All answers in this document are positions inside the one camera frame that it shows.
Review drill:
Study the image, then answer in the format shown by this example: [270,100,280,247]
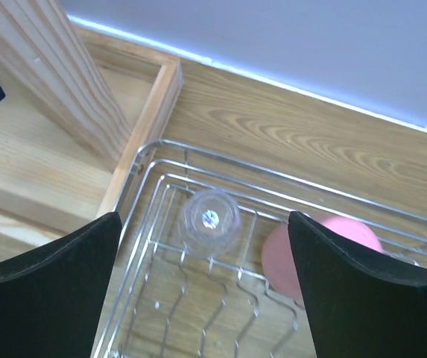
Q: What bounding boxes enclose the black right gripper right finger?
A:
[288,211,427,357]

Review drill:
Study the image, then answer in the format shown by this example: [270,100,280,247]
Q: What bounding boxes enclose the metal wire dish rack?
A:
[92,139,427,357]

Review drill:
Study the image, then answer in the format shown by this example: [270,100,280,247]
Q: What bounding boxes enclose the clear drinking glass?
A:
[177,189,241,259]

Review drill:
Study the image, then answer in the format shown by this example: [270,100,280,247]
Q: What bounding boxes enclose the wooden clothes rack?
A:
[0,1,183,232]

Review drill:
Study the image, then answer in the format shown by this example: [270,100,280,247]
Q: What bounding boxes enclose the pink cup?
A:
[261,216,383,308]

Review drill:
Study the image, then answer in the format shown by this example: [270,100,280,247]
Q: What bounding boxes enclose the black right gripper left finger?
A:
[0,212,122,357]

